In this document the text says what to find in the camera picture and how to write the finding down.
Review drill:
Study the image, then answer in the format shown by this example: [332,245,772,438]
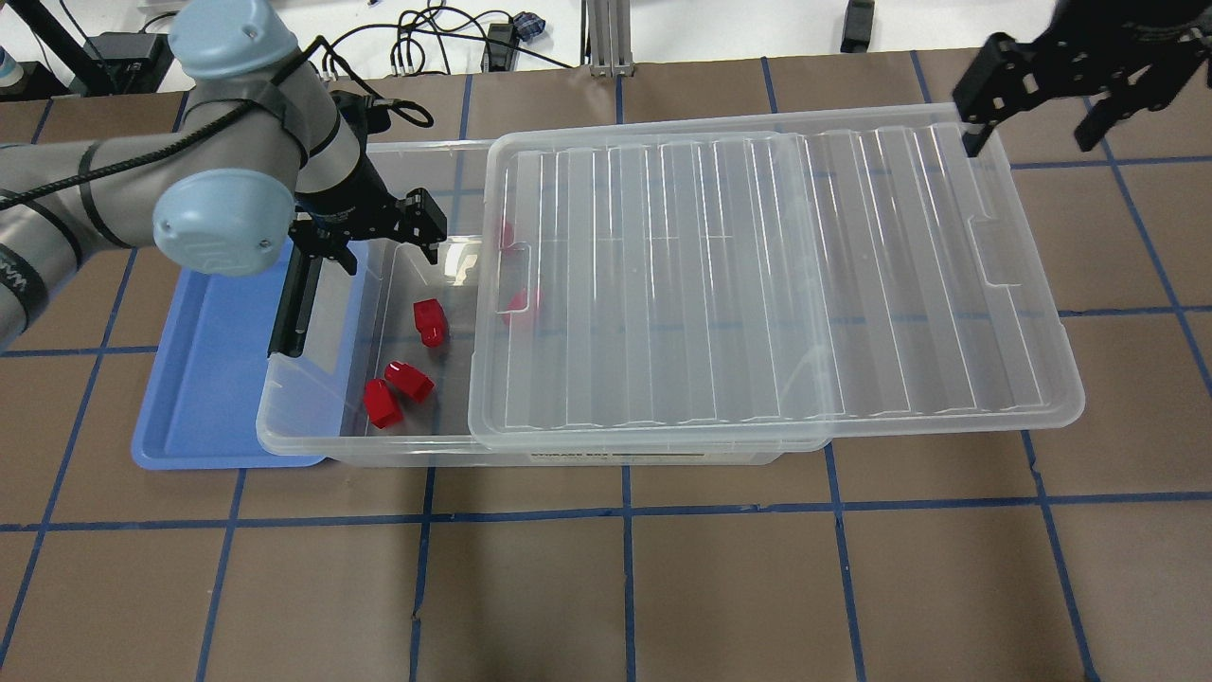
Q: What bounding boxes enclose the red block box far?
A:
[497,219,516,252]

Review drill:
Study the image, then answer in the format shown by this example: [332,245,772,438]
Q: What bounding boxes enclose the aluminium frame post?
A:
[581,1,635,78]

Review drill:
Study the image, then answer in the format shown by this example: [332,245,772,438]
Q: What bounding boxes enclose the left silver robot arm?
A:
[1,1,448,346]

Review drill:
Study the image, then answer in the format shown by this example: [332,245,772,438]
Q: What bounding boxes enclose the black cables on desk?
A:
[0,0,579,96]

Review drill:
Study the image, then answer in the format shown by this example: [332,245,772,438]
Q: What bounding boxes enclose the blue plastic tray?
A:
[131,250,324,471]

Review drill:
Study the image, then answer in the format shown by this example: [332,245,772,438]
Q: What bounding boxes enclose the clear plastic box lid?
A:
[468,104,1085,455]

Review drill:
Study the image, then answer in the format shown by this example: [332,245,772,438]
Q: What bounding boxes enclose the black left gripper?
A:
[287,167,448,276]

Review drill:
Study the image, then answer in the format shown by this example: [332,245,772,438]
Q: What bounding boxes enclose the clear plastic storage box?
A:
[257,128,837,466]

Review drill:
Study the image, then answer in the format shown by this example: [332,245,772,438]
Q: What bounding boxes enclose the red block box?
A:
[499,288,543,332]
[497,219,516,252]

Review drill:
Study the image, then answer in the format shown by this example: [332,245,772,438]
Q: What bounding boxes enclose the black box handle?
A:
[267,246,322,359]

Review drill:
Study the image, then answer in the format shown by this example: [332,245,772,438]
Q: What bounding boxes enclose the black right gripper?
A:
[951,1,1210,157]

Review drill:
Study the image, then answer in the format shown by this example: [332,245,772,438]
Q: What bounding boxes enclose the red block box middle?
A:
[499,288,543,332]

